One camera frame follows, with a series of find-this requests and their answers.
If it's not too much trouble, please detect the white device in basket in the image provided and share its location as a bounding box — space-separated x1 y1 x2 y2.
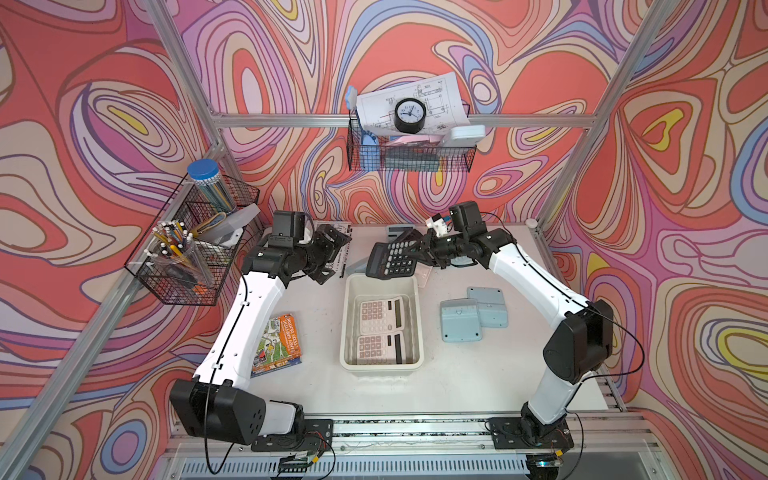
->
443 125 486 148

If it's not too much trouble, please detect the design weekly magazine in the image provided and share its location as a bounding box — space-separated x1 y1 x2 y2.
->
310 224 352 284

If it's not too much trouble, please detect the black wire back basket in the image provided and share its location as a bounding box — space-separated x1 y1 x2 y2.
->
346 103 478 174

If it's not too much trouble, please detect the light blue calculator face down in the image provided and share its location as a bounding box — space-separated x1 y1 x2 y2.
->
440 298 483 343

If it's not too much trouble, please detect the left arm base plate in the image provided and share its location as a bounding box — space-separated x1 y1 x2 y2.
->
250 418 334 453

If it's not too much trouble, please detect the white paper drawing sheet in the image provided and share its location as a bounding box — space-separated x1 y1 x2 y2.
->
356 73 470 136

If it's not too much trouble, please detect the white box in side basket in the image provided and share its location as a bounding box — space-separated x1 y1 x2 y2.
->
198 203 260 247

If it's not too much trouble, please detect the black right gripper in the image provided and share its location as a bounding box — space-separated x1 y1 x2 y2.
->
402 229 466 270

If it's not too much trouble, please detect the black round clock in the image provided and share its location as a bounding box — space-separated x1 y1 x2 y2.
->
394 98 427 134

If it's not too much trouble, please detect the cream plastic storage box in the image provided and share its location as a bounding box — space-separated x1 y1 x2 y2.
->
339 274 425 376

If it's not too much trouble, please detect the black wire side basket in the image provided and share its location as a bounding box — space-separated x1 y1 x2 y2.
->
124 178 241 306

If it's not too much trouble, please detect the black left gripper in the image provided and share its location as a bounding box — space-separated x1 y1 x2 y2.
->
290 224 349 284

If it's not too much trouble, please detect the pink calculator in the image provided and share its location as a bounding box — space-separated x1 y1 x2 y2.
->
359 297 405 335
356 332 405 365
414 263 433 288

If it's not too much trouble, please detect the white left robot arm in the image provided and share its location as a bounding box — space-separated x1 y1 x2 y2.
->
169 211 352 445

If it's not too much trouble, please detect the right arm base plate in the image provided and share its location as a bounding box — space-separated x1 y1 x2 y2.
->
484 416 574 452

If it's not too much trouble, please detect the light blue calculator far left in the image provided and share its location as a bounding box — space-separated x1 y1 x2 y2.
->
344 257 368 277

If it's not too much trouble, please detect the clear cup of pens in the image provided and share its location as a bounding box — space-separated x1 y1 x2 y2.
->
144 221 214 288

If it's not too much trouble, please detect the colourful treehouse book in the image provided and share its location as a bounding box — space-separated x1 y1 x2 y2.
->
251 314 302 378

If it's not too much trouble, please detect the blue lid pencil jar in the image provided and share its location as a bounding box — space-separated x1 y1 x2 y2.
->
187 159 236 214

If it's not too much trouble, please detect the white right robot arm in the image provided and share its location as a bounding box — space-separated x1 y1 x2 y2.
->
406 201 614 444

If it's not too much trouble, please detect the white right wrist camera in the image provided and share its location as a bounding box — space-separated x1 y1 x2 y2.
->
425 214 450 238

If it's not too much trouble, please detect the black calculator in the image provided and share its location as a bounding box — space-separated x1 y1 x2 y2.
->
365 241 417 280

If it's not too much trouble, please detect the teal calculator at back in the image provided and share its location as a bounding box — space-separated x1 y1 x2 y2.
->
387 224 414 243

